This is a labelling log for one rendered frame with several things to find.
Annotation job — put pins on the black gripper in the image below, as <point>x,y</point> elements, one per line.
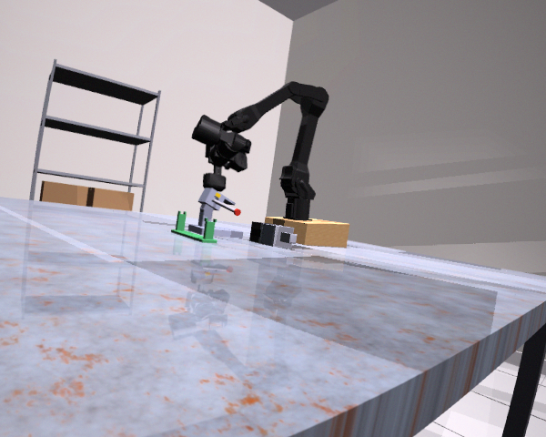
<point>215,180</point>

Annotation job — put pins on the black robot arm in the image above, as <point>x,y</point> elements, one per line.
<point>295,176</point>

